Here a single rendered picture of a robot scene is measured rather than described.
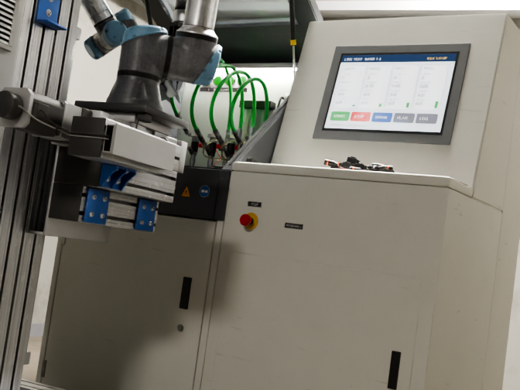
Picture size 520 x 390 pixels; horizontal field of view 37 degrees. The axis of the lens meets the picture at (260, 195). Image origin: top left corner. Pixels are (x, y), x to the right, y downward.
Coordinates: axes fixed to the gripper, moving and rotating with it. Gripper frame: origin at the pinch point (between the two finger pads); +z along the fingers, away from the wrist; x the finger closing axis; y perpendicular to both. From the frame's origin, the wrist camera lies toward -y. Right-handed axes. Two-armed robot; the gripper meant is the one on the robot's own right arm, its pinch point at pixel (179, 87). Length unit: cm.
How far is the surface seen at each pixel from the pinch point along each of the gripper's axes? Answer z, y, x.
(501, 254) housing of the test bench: 39, -66, 93
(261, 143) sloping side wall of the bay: 14.1, -18.5, 23.0
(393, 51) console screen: -22, -36, 58
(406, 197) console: 29, -3, 82
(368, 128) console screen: 6, -29, 56
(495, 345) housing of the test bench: 70, -72, 93
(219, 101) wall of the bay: -8, -57, -24
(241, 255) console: 52, -3, 31
